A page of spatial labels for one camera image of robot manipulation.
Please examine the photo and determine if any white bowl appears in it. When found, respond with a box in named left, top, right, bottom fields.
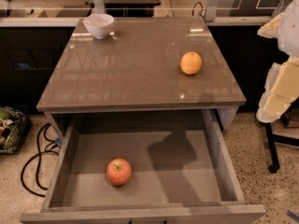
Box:
left=83, top=14, right=114, bottom=39

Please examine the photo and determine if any black cable behind counter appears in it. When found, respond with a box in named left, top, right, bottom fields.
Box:
left=192, top=1, right=206, bottom=18

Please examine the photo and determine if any dark background table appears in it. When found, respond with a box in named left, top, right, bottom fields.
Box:
left=85, top=0, right=162, bottom=18

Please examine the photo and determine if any orange fruit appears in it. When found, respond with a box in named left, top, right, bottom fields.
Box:
left=180, top=51, right=202, bottom=75

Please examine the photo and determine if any grey counter cabinet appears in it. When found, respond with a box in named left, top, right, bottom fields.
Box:
left=37, top=17, right=246, bottom=136

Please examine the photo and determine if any black floor cable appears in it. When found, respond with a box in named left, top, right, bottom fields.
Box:
left=20, top=122, right=61, bottom=198

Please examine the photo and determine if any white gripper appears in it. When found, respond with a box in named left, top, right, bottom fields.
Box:
left=256, top=0, right=299, bottom=123

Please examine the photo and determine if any patterned basket with items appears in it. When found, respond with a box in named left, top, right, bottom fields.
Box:
left=0, top=106, right=32, bottom=155

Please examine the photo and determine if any red apple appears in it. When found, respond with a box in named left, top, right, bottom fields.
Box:
left=106, top=158, right=132, bottom=187

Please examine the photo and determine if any black stand with wheel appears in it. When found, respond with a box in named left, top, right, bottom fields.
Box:
left=263, top=108, right=299, bottom=173

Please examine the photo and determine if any open grey top drawer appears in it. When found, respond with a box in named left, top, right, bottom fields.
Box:
left=21, top=110, right=265, bottom=224

